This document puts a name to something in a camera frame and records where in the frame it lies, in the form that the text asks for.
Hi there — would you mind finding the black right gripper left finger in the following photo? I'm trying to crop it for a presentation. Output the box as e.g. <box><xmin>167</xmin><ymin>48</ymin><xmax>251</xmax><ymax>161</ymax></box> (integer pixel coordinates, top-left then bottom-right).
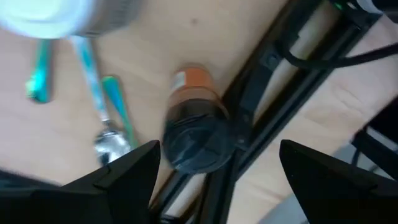
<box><xmin>34</xmin><ymin>140</ymin><xmax>162</xmax><ymax>224</ymax></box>

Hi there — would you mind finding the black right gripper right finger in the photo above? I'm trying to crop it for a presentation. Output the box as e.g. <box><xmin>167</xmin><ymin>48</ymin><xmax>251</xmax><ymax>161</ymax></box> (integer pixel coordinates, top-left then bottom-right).
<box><xmin>279</xmin><ymin>139</ymin><xmax>398</xmax><ymax>224</ymax></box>

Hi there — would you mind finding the green handled iridescent spoon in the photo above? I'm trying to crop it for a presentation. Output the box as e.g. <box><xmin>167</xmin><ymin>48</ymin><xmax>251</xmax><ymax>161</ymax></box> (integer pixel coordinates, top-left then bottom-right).
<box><xmin>101</xmin><ymin>75</ymin><xmax>140</xmax><ymax>149</ymax></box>

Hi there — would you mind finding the orange label jar black lid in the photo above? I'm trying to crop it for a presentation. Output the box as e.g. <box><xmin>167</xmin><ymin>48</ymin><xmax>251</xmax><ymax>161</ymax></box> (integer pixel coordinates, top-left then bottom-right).
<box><xmin>161</xmin><ymin>63</ymin><xmax>239</xmax><ymax>175</ymax></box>

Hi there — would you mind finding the blue handled silver spoon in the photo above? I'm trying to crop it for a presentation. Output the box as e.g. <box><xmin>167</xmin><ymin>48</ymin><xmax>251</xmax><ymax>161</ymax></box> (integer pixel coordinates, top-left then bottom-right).
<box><xmin>68</xmin><ymin>35</ymin><xmax>133</xmax><ymax>164</ymax></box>

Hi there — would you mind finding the teal plastic spoon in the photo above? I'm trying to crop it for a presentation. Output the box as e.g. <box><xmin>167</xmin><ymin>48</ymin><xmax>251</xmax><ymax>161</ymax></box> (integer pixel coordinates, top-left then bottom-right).
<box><xmin>25</xmin><ymin>39</ymin><xmax>53</xmax><ymax>104</ymax></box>

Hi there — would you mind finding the white bowl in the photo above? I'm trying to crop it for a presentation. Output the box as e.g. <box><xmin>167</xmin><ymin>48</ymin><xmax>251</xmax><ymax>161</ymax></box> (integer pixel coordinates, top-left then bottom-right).
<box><xmin>0</xmin><ymin>0</ymin><xmax>144</xmax><ymax>40</ymax></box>

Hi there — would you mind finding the black aluminium table frame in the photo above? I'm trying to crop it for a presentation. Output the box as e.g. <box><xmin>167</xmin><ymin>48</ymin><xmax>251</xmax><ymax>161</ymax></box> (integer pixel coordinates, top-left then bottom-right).
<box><xmin>149</xmin><ymin>0</ymin><xmax>386</xmax><ymax>224</ymax></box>

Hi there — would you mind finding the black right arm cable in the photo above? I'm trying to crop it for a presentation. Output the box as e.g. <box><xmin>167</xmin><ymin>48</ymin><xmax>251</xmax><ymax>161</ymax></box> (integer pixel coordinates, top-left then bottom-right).
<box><xmin>276</xmin><ymin>30</ymin><xmax>398</xmax><ymax>71</ymax></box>

